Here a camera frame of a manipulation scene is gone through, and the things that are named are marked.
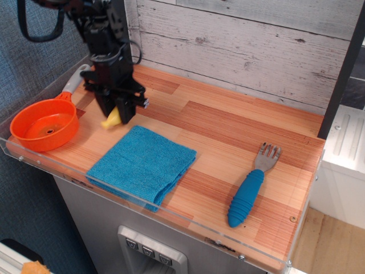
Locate dark grey left post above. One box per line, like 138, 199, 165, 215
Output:
112, 0, 133, 64

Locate yellow toy banana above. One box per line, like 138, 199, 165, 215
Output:
100, 107, 121, 129

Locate grey toy fridge cabinet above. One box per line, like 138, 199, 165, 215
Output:
55, 177, 263, 273

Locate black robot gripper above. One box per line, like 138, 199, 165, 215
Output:
81, 55, 149, 124

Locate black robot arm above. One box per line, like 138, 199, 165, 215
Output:
17, 1, 149, 124

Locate white cabinet at right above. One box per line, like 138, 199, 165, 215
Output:
310, 106, 364, 228

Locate silver dispenser panel with buttons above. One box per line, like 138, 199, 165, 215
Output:
117, 225, 189, 273

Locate clear acrylic table guard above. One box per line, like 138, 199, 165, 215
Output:
1, 65, 325, 273

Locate folded blue cloth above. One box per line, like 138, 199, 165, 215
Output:
87, 126, 197, 212

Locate fork with blue handle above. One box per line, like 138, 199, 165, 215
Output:
227, 143, 282, 228

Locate dark grey post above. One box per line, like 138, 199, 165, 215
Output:
112, 0, 133, 64
317, 1, 364, 140

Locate black cable loop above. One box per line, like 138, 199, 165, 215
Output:
16, 0, 143, 65

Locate dark grey right post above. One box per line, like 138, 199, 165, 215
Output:
317, 1, 364, 140

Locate orange pot with grey handle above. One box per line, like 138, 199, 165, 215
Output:
10, 64, 91, 152

